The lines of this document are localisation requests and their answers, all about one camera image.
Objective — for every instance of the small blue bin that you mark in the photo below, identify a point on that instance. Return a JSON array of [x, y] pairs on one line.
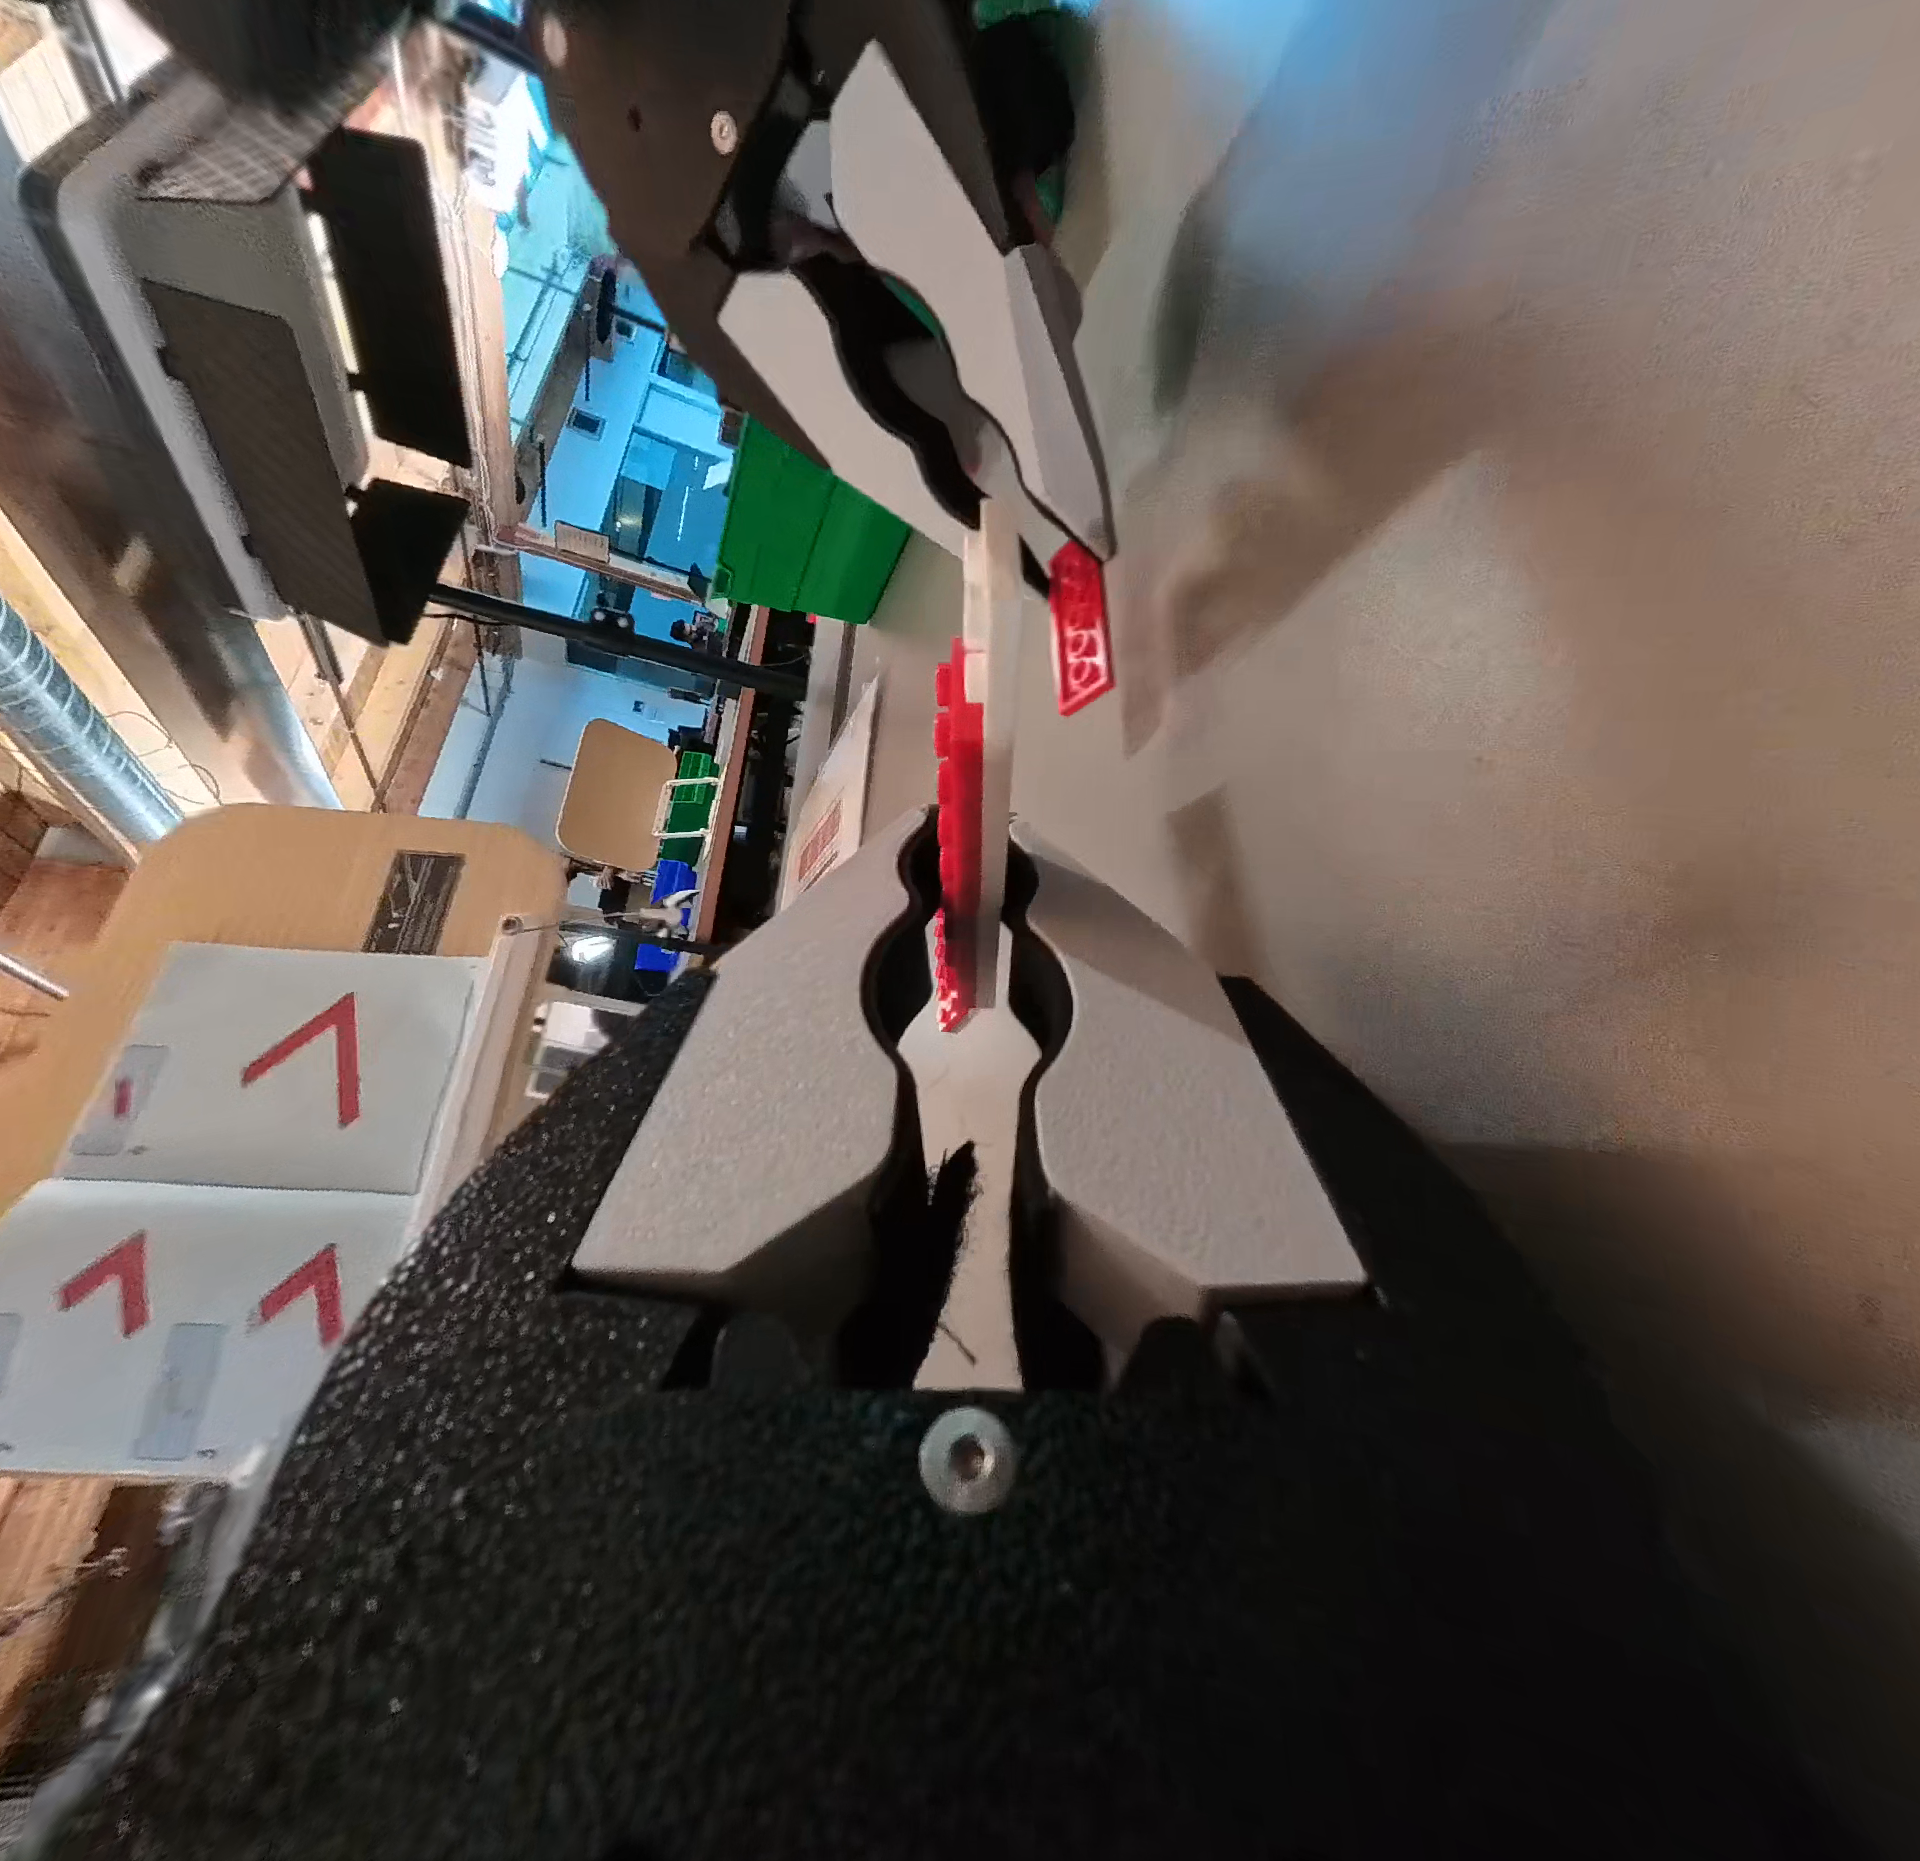
[[669, 918]]

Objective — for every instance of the thin metal rod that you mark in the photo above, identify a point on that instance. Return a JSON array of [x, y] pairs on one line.
[[28, 978]]

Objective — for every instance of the red and white lego assembly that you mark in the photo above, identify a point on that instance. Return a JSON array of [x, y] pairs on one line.
[[989, 723]]

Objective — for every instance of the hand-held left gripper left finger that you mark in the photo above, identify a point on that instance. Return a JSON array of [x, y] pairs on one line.
[[748, 1112]]

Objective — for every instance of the wooden workbench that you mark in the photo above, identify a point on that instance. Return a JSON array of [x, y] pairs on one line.
[[734, 797]]

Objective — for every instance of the green storage bin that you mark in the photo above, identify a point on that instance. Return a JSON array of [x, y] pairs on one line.
[[854, 557], [775, 513]]

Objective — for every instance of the lego instruction booklet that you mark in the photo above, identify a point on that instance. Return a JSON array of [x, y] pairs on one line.
[[285, 1143]]

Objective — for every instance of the white paper bag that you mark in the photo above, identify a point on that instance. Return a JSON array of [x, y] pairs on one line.
[[830, 780]]

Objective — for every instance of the grey hanging ceiling lamp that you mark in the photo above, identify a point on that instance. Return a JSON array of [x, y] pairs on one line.
[[226, 377]]

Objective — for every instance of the silver ventilation duct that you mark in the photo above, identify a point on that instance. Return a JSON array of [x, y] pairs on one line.
[[75, 727]]

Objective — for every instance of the dark steel beam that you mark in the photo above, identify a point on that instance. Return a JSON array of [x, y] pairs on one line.
[[92, 481]]

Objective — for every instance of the small green bin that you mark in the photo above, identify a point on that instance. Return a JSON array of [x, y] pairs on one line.
[[696, 797]]

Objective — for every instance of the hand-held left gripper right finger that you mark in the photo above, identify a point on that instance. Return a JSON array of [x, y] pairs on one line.
[[1186, 1126]]

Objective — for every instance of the white booklet stand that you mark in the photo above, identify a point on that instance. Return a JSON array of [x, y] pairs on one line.
[[504, 1020]]

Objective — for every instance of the small red lego plate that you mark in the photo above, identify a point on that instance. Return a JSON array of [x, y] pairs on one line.
[[1079, 632]]

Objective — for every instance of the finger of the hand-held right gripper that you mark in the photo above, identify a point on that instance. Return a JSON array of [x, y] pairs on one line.
[[813, 377], [931, 242]]

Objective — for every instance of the black metal post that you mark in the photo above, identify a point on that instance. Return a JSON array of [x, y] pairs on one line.
[[599, 633]]

